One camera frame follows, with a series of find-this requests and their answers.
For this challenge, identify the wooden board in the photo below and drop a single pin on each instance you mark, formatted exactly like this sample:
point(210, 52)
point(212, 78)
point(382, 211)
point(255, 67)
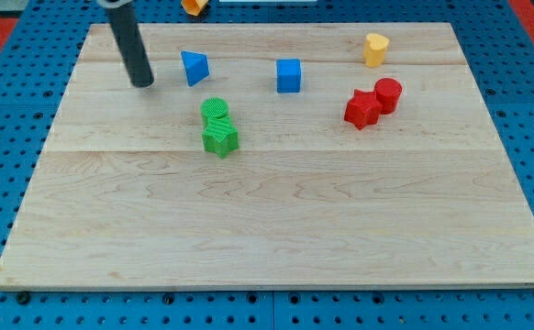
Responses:
point(124, 197)

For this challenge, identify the green star block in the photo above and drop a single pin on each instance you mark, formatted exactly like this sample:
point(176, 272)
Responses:
point(220, 136)

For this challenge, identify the green cylinder block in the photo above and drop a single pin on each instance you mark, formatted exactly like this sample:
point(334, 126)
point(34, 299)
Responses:
point(213, 108)

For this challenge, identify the blue cube block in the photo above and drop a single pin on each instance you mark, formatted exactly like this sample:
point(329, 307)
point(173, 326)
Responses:
point(289, 76)

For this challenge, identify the red star block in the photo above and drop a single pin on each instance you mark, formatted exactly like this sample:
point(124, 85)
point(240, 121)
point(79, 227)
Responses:
point(363, 109)

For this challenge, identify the blue triangular block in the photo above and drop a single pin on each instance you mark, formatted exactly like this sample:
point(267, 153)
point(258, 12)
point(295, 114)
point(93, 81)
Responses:
point(196, 67)

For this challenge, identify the red cylinder block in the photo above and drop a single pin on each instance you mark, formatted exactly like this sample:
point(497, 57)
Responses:
point(388, 92)

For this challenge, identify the yellow heart block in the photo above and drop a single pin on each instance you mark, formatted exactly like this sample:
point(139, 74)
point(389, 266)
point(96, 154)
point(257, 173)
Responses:
point(375, 48)

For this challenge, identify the orange block at edge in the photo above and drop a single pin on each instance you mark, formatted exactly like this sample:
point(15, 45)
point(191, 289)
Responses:
point(194, 7)

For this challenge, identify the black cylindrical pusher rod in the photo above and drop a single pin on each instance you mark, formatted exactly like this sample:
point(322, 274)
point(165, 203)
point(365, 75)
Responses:
point(123, 22)

